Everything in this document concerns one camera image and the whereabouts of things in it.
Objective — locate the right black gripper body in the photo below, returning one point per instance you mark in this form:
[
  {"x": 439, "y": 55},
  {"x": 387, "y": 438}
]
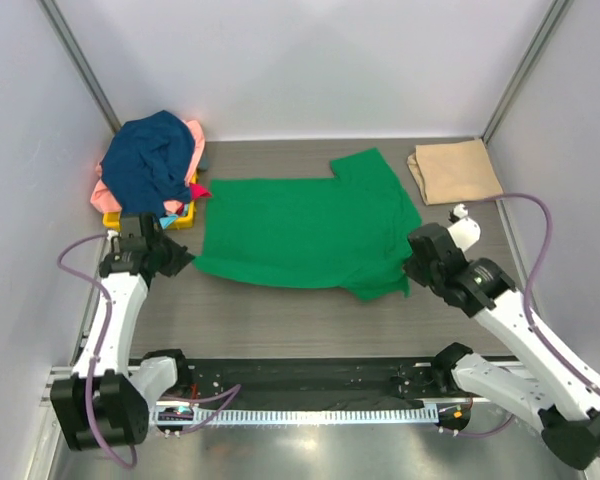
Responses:
[{"x": 420, "y": 272}]

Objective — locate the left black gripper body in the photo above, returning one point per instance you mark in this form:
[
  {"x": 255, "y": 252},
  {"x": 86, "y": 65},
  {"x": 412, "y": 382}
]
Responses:
[{"x": 154, "y": 243}]

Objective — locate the green t-shirt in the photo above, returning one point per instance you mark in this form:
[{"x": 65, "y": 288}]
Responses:
[{"x": 348, "y": 230}]

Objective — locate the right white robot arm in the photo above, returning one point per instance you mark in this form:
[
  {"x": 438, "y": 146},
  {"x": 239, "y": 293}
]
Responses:
[{"x": 561, "y": 401}]

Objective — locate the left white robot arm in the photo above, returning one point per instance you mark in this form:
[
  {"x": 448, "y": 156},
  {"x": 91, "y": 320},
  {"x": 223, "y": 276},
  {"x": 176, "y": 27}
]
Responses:
[{"x": 102, "y": 402}]

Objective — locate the light blue cloth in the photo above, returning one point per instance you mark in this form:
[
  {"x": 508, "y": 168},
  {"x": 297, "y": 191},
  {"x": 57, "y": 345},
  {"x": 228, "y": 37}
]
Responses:
[{"x": 172, "y": 221}]

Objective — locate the yellow plastic bin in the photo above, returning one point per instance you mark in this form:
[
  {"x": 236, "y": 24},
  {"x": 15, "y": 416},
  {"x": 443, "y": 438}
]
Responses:
[{"x": 187, "y": 210}]

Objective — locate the magenta cloth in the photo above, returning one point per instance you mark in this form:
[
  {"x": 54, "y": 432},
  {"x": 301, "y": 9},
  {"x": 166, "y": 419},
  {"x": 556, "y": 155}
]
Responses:
[{"x": 198, "y": 191}]

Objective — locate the pink t-shirt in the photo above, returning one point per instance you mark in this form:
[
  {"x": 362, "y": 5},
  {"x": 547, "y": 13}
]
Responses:
[{"x": 104, "y": 201}]

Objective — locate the folded beige t-shirt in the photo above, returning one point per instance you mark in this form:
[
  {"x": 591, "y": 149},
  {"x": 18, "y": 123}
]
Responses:
[{"x": 454, "y": 173}]

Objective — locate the navy blue t-shirt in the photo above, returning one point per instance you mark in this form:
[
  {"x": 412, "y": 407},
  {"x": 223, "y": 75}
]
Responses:
[{"x": 146, "y": 164}]

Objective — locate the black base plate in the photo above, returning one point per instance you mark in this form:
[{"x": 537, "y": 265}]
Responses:
[{"x": 322, "y": 384}]

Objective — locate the aluminium frame rail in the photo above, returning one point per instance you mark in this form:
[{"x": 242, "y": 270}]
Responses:
[{"x": 57, "y": 378}]

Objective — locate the slotted cable duct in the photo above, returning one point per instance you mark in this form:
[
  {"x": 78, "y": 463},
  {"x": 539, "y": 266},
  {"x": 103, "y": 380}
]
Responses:
[{"x": 183, "y": 417}]

